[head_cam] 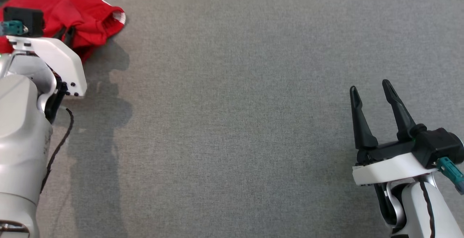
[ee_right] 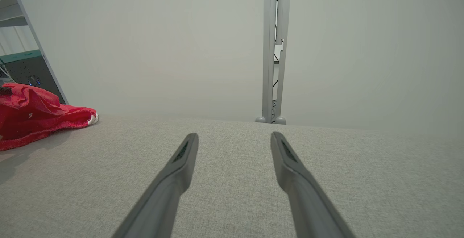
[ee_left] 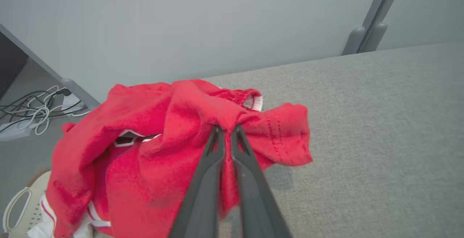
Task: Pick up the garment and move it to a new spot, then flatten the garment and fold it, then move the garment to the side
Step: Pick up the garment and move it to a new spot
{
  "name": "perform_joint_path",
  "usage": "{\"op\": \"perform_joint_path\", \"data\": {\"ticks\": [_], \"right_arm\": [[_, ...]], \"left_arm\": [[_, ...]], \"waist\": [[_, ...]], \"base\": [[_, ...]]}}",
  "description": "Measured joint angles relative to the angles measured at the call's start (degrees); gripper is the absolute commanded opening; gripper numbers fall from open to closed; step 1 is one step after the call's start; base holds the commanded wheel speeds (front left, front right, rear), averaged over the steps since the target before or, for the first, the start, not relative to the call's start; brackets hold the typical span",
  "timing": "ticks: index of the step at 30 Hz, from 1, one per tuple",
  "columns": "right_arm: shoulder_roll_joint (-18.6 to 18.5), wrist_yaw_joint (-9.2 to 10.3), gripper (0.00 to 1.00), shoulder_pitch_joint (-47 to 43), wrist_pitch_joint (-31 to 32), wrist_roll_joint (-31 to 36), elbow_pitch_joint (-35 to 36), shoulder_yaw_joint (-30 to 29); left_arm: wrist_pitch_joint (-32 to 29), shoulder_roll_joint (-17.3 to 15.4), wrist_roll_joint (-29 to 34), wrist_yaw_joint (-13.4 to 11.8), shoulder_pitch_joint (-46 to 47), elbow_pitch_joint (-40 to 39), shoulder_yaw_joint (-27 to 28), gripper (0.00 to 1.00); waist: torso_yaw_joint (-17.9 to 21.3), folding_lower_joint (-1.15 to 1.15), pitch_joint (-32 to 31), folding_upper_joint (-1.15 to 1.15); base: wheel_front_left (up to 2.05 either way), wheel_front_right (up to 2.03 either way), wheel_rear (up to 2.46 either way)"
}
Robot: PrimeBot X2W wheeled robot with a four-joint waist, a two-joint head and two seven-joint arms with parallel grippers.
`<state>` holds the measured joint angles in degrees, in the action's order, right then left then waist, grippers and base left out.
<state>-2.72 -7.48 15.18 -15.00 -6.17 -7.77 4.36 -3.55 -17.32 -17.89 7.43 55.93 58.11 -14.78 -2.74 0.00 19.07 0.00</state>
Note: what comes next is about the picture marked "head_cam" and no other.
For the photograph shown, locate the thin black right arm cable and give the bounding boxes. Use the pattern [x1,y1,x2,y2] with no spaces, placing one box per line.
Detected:
[419,181,436,238]

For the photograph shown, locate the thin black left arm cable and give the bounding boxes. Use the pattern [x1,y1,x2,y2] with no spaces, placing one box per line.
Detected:
[39,107,74,196]

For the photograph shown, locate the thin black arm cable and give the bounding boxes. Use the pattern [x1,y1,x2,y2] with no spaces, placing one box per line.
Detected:
[39,107,74,196]
[419,181,436,238]

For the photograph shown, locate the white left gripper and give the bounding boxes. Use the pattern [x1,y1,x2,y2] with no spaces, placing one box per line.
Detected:
[7,26,88,97]

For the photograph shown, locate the teal camera cable connector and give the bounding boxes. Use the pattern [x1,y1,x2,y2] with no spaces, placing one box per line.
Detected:
[436,157,464,195]
[0,21,29,37]

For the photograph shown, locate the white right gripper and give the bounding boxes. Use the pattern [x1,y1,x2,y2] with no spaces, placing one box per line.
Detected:
[349,79,441,187]

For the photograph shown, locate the teal right camera cable connector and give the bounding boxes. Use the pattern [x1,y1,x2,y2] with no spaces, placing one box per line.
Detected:
[436,157,464,195]

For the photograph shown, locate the teal left camera cable connector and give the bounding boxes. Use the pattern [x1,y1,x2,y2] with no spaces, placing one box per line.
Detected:
[0,21,29,37]

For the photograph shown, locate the red shorts with white stripe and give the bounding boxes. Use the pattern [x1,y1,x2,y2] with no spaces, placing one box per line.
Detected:
[0,0,126,63]

